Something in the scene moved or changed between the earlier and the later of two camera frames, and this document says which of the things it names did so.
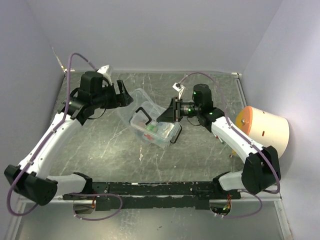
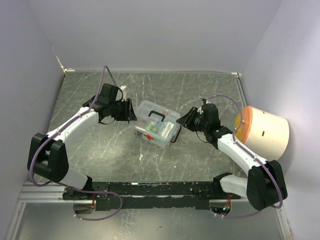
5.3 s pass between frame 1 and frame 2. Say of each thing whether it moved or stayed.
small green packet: stayed
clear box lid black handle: moved
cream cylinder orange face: stayed
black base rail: stayed
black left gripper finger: moved
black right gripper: moved
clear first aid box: moved
